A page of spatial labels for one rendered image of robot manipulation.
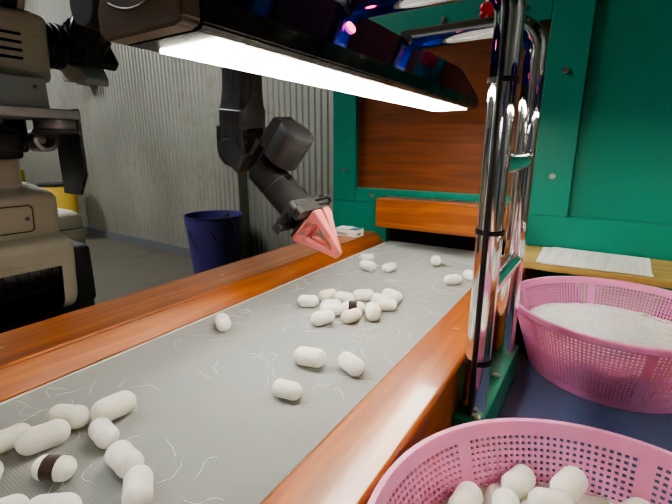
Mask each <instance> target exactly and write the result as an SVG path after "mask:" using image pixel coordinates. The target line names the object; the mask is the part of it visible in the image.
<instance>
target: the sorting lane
mask: <svg viewBox="0 0 672 504"><path fill-rule="evenodd" d="M361 254H373V255H374V257H375V259H374V261H373V262H374V263H375V264H376V270H375V271H373V272H368V271H365V270H362V269H361V268H360V266H359V264H360V262H361V261H360V260H359V256H360V255H361ZM434 255H438V256H439V257H440V259H441V263H440V265H439V266H437V267H435V266H433V265H432V264H431V258H432V256H434ZM390 262H394V263H395V264H396V266H397V267H396V270H395V271H392V272H388V273H385V272H384V271H383V270H382V266H383V265H384V264H385V263H390ZM473 266H474V254H470V253H462V252H454V251H447V250H439V249H432V248H424V247H416V246H409V245H401V244H394V243H386V242H383V243H381V244H379V245H376V246H374V247H372V248H369V249H367V250H364V251H362V252H360V253H357V254H355V255H352V256H350V257H348V258H345V259H343V260H341V261H338V262H336V263H333V264H331V265H329V266H326V267H324V268H321V269H319V270H317V271H314V272H312V273H309V274H307V275H305V276H302V277H300V278H298V279H295V280H293V281H290V282H288V283H286V284H283V285H281V286H278V287H276V288H274V289H271V290H269V291H266V292H264V293H262V294H259V295H257V296H255V297H252V298H250V299H247V300H245V301H243V302H240V303H238V304H235V305H233V306H231V307H228V308H226V309H223V310H221V311H219V312H216V313H214V314H212V315H209V316H207V317H204V318H202V319H200V320H197V321H195V322H192V323H190V324H188V325H185V326H183V327H181V328H178V329H176V330H173V331H171V332H169V333H166V334H164V335H161V336H159V337H157V338H154V339H152V340H149V341H147V342H145V343H142V344H140V345H138V346H135V347H133V348H130V349H128V350H126V351H123V352H121V353H118V354H116V355H114V356H111V357H109V358H106V359H104V360H102V361H99V362H97V363H95V364H92V365H90V366H87V367H85V368H83V369H80V370H78V371H75V372H73V373H71V374H68V375H66V376H63V377H61V378H59V379H56V380H54V381H52V382H49V383H47V384H44V385H42V386H40V387H37V388H35V389H32V390H30V391H28V392H25V393H23V394H21V395H18V396H16V397H13V398H11V399H9V400H6V401H4V402H1V403H0V430H2V429H5V428H8V427H10V426H12V425H15V424H17V423H27V424H29V425H30V426H31V427H33V426H36V425H39V424H43V423H46V415H47V413H48V411H49V410H50V409H51V408H52V407H53V406H55V405H57V404H72V405H84V406H86V407H87V408H88V409H89V411H91V408H92V406H93V405H94V403H95V402H97V401H98V400H100V399H102V398H105V397H107V396H110V395H112V394H115V393H117V392H119V391H123V390H127V391H131V392H132V393H134V395H135V396H136V400H137V401H136V406H135V407H134V409H133V410H132V411H131V412H130V413H128V414H126V415H124V416H121V417H119V418H117V419H115V420H112V421H111V422H112V423H113V425H115V426H116V427H117V428H118V430H119V433H120V436H119V439H118V440H127V441H129V442H130V443H131V444H132V445H133V446H134V447H135V448H136V449H137V450H139V451H140V452H141V453H142V454H143V456H144V465H147V466H148V467H150V469H151V470H152V472H153V499H152V501H151V503H150V504H260V503H261V502H262V501H263V500H264V499H265V498H266V497H267V496H268V495H269V494H270V493H271V492H272V491H273V490H274V489H275V488H276V487H277V486H278V485H279V484H280V483H281V482H282V481H283V480H284V479H285V478H286V477H287V475H288V474H289V473H290V472H291V471H292V470H293V469H294V468H295V467H296V466H297V465H298V464H299V463H300V462H301V461H302V460H303V459H304V458H305V457H306V456H307V455H308V454H309V453H310V452H311V451H312V450H313V449H314V448H315V447H316V446H317V445H318V444H319V443H320V442H321V441H322V440H323V439H324V438H325V437H326V436H327V435H328V434H329V433H330V432H331V431H332V430H333V429H334V428H335V427H336V426H337V425H338V423H339V422H340V421H341V420H342V419H343V418H344V417H345V416H346V415H347V414H348V413H349V412H350V411H351V410H352V409H353V408H354V407H355V406H356V405H357V404H358V403H359V402H360V401H361V400H362V399H363V398H364V397H365V396H366V395H367V394H368V393H369V392H370V391H371V390H372V389H373V388H374V387H375V386H376V385H377V384H378V383H379V382H380V381H381V380H382V379H383V378H384V377H385V376H386V375H387V374H388V373H389V371H390V370H391V369H392V368H393V367H394V366H395V365H396V364H397V363H398V362H399V361H400V360H401V359H402V358H403V357H404V356H405V355H406V354H407V353H408V352H409V351H410V350H411V349H412V348H413V347H414V346H415V345H416V344H417V343H418V342H419V341H420V340H421V339H422V338H423V337H424V336H425V335H426V334H427V333H428V332H429V331H430V330H431V329H432V328H433V327H434V326H435V325H436V324H437V323H438V322H439V321H440V319H441V318H442V317H443V316H444V315H445V314H446V313H447V312H448V311H449V310H450V309H451V308H452V307H453V306H454V305H455V304H456V303H457V302H458V301H459V300H460V299H461V298H462V297H463V296H464V295H465V294H466V293H467V292H468V291H469V290H470V289H471V288H472V281H469V280H467V279H465V278H464V277H463V272H464V271H465V270H467V269H469V270H472V271H473ZM451 274H458V275H460V276H461V277H462V281H461V283H460V284H457V285H447V284H445V282H444V277H445V276H446V275H451ZM386 288H390V289H393V290H396V291H398V292H400V293H401V294H402V301H401V302H400V303H399V304H397V307H396V309H395V310H393V311H381V317H380V318H379V319H378V320H377V321H370V320H369V319H368V318H367V317H366V311H364V313H363V314H362V317H361V319H360V320H358V321H355V322H352V323H345V322H343V321H342V318H341V315H342V314H341V315H340V316H337V317H335V318H334V320H333V322H331V323H329V324H324V325H321V326H315V325H313V324H312V322H311V316H312V314H313V313H314V312H317V311H319V309H320V307H321V306H320V305H321V302H322V301H321V300H320V299H319V304H318V305H317V306H316V307H301V306H299V304H298V302H297V299H298V297H299V296H300V295H316V296H317V297H318V295H319V292H320V291H321V290H327V289H335V290H336V291H337V292H338V291H343V292H349V293H352V294H353V292H354V291H355V290H357V289H371V290H372V291H373V292H374V293H380V294H382V291H383V290H384V289H386ZM318 298H319V297H318ZM219 313H225V314H227V315H228V316H229V319H230V321H231V327H230V329H229V330H228V331H225V332H221V331H219V330H218V329H217V327H216V324H215V317H216V316H217V315H218V314H219ZM300 346H306V347H313V348H319V349H321V350H323V351H324V353H325V355H326V361H325V363H324V365H323V366H321V367H319V368H313V367H307V366H301V365H298V364H297V363H296V362H295V361H294V358H293V354H294V351H295V350H296V349H297V348H298V347H300ZM343 352H351V353H352V354H354V355H355V356H356V357H358V358H360V359H361V360H362V361H363V363H364V371H363V373H362V374H361V375H359V376H351V375H350V374H349V373H347V372H346V371H345V370H343V369H342V368H340V366H339V365H338V357H339V355H340V354H341V353H343ZM281 378H282V379H287V380H290V381H294V382H297V383H299V384H300V385H301V387H302V395H301V397H300V398H299V399H297V400H294V401H291V400H287V399H284V398H280V397H277V396H275V395H274V394H273V391H272V385H273V383H274V382H275V381H276V380H277V379H281ZM92 422H93V420H92V418H91V416H90V419H89V421H88V423H87V424H86V425H85V426H84V427H82V428H80V429H77V430H71V433H70V436H69V438H68V439H67V440H66V441H65V442H64V443H63V444H61V445H59V446H56V447H52V448H50V449H47V450H44V451H41V452H39V453H36V454H34V455H30V456H24V455H21V454H19V453H18V452H17V451H16V450H15V448H13V449H10V450H8V451H6V452H4V453H2V454H0V461H1V462H2V463H3V466H4V471H3V474H2V476H1V479H0V498H2V497H6V496H9V495H12V494H23V495H25V496H27V497H28V499H29V500H31V499H32V498H34V497H36V496H38V495H41V494H51V493H63V492H73V493H75V494H77V495H78V496H79V497H80V498H81V500H82V504H122V502H121V497H122V487H123V479H122V478H120V477H119V476H118V475H117V474H116V473H115V472H114V470H113V469H112V468H110V467H109V466H108V465H107V463H106V461H105V453H106V450H107V449H101V448H99V447H97V446H96V445H95V443H94V441H93V440H92V439H91V438H90V437H89V435H88V428H89V426H90V424H91V423H92ZM45 454H67V455H70V456H72V457H74V458H75V459H76V461H77V469H76V472H75V473H74V475H73V476H72V477H71V478H69V479H68V480H66V481H63V482H57V483H55V482H41V481H38V480H35V479H34V478H33V477H32V475H31V467H32V464H33V463H34V461H35V460H36V459H37V458H39V457H40V456H42V455H45Z"/></svg>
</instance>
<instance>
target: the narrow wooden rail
mask: <svg viewBox="0 0 672 504"><path fill-rule="evenodd" d="M471 289H472V288H471ZM471 289H470V290H469V291H468V292H467V293H466V294H465V295H464V296H463V297H462V298H461V299H460V300H459V301H458V302H457V303H456V304H455V305H454V306H453V307H452V308H451V309H450V310H449V311H448V312H447V313H446V314H445V315H444V316H443V317H442V318H441V319H440V321H439V322H438V323H437V324H436V325H435V326H434V327H433V328H432V329H431V330H430V331H429V332H428V333H427V334H426V335H425V336H424V337H423V338H422V339H421V340H420V341H419V342H418V343H417V344H416V345H415V346H414V347H413V348H412V349H411V350H410V351H409V352H408V353H407V354H406V355H405V356H404V357H403V358H402V359H401V360H400V361H399V362H398V363H397V364H396V365H395V366H394V367H393V368H392V369H391V370H390V371H389V373H388V374H387V375H386V376H385V377H384V378H383V379H382V380H381V381H380V382H379V383H378V384H377V385H376V386H375V387H374V388H373V389H372V390H371V391H370V392H369V393H368V394H367V395H366V396H365V397H364V398H363V399H362V400H361V401H360V402H359V403H358V404H357V405H356V406H355V407H354V408H353V409H352V410H351V411H350V412H349V413H348V414H347V415H346V416H345V417H344V418H343V419H342V420H341V421H340V422H339V423H338V425H337V426H336V427H335V428H334V429H333V430H332V431H331V432H330V433H329V434H328V435H327V436H326V437H325V438H324V439H323V440H322V441H321V442H320V443H319V444H318V445H317V446H316V447H315V448H314V449H313V450H312V451H311V452H310V453H309V454H308V455H307V456H306V457H305V458H304V459H303V460H302V461H301V462H300V463H299V464H298V465H297V466H296V467H295V468H294V469H293V470H292V471H291V472H290V473H289V474H288V475H287V477H286V478H285V479H284V480H283V481H282V482H281V483H280V484H279V485H278V486H277V487H276V488H275V489H274V490H273V491H272V492H271V493H270V494H269V495H268V496H267V497H266V498H265V499H264V500H263V501H262V502H261V503H260V504H367V503H368V501H369V499H370V497H371V495H372V493H373V491H374V489H375V487H376V486H377V484H378V483H379V481H380V479H381V478H382V477H383V475H384V474H385V473H386V471H387V470H388V469H389V468H390V467H391V465H392V464H393V463H394V462H395V461H396V460H397V459H398V458H399V457H400V456H401V455H403V454H404V453H405V452H406V451H407V450H409V449H410V448H411V447H413V446H414V445H415V444H417V443H419V442H420V441H422V440H423V439H425V438H427V437H429V436H431V435H433V434H435V433H438V432H440V431H442V430H445V429H448V428H451V427H452V416H453V414H454V413H455V411H456V409H457V408H458V406H459V404H460V402H461V401H462V396H463V384H464V372H465V361H464V355H465V354H466V349H467V337H468V325H469V313H470V301H471Z"/></svg>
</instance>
